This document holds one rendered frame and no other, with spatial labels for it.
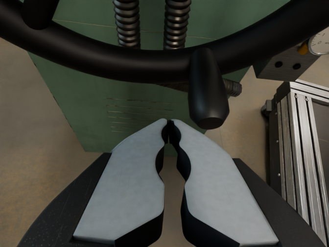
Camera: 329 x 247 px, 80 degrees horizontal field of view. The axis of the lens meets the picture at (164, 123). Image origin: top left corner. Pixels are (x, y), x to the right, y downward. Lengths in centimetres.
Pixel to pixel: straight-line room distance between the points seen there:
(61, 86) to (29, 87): 62
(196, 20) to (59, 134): 75
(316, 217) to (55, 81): 79
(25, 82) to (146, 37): 88
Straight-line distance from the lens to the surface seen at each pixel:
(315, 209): 78
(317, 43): 37
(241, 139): 102
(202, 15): 36
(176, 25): 21
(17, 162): 96
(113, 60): 17
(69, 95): 54
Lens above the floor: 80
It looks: 59 degrees down
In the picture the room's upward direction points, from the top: 15 degrees clockwise
